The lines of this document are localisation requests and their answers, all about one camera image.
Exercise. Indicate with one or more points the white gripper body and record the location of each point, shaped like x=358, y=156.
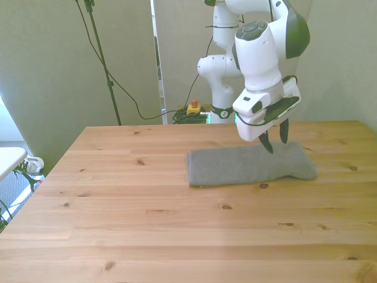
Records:
x=248, y=123

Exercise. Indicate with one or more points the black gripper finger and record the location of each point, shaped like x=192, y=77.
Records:
x=267, y=145
x=284, y=132

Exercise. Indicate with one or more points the terry cloth towel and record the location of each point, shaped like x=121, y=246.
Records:
x=235, y=168

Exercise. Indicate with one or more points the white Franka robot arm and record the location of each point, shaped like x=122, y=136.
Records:
x=259, y=59

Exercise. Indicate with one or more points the yellow emergency stop button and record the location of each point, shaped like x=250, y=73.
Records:
x=193, y=108

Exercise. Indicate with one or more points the white side table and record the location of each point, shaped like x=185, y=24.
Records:
x=9, y=160

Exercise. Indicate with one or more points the black and white wrist camera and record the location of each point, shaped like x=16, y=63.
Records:
x=287, y=107

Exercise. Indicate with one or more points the white partition edge post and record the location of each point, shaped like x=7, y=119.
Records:
x=159, y=73

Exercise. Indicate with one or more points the dark camera stand pole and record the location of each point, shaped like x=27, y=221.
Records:
x=103, y=63

